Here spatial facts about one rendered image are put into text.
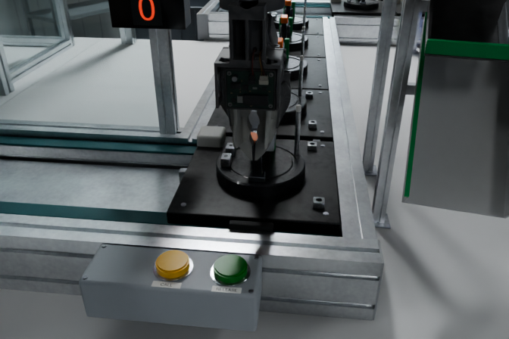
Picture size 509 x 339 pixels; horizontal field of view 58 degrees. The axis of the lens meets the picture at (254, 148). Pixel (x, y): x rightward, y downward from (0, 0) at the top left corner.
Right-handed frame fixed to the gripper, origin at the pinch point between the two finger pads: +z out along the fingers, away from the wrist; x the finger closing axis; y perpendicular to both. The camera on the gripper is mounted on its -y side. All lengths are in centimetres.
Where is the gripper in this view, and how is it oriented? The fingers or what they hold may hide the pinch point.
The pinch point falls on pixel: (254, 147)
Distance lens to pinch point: 60.6
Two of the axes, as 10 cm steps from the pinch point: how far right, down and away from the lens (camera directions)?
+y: -1.1, 4.7, -8.8
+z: 0.0, 8.8, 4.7
